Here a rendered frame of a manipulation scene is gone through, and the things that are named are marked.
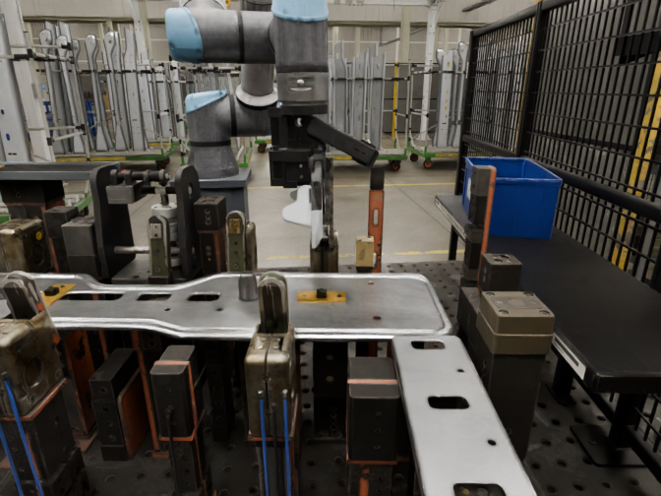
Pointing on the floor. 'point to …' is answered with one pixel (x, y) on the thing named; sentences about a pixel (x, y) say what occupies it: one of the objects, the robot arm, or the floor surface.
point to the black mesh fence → (593, 437)
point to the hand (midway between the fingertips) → (321, 233)
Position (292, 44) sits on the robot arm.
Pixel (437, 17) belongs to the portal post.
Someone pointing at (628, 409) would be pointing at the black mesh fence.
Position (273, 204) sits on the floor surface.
